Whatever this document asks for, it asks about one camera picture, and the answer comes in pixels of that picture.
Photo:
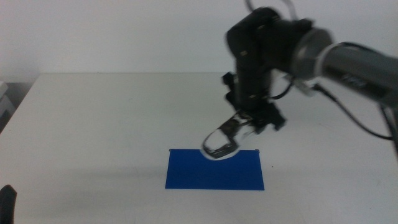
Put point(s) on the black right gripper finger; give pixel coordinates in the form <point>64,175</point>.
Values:
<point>276,119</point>
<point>260,126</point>

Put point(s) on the blue rectangular mat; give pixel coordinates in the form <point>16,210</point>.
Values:
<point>214,175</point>

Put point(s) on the white shelf unit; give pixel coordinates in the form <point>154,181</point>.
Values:
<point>3,105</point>

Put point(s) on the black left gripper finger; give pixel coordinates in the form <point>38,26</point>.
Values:
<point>7,205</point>

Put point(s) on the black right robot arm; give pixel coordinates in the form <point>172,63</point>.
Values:
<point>351,67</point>

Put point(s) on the black and white shoe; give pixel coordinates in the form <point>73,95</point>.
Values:
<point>219,140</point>

